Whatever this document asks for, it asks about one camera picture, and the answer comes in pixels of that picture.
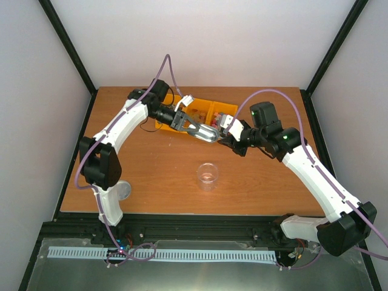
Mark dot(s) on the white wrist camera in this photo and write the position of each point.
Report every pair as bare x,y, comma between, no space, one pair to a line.
229,124
184,101

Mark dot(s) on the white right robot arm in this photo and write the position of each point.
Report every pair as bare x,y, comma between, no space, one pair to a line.
346,220

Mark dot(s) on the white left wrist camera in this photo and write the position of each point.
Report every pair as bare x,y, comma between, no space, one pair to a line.
184,101

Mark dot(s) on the yellow bin with star candies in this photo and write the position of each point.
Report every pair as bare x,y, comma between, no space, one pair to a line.
217,109

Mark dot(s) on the yellow bin with lollipops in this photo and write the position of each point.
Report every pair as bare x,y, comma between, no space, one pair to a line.
165,115

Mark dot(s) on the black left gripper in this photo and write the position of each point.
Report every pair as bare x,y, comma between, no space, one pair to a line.
178,119

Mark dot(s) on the light blue slotted cable duct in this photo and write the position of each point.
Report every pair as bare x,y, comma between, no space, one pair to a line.
167,255

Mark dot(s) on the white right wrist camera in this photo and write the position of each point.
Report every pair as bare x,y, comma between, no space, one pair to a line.
229,124

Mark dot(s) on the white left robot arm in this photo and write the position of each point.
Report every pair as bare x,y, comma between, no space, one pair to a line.
99,168

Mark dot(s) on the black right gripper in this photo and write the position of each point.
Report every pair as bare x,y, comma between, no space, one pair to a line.
230,142

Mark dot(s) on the clear plastic cup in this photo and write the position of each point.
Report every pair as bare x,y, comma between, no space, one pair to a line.
207,176

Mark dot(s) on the yellow bin with popsicle candies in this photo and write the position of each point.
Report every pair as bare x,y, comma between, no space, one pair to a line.
199,107

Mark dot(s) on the silver metal scoop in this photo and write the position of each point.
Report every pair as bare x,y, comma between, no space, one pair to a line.
207,133

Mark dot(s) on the black aluminium frame rail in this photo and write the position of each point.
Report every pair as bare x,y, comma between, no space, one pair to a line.
140,228

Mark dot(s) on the round clear cup lid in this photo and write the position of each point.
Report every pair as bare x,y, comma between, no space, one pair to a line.
123,189

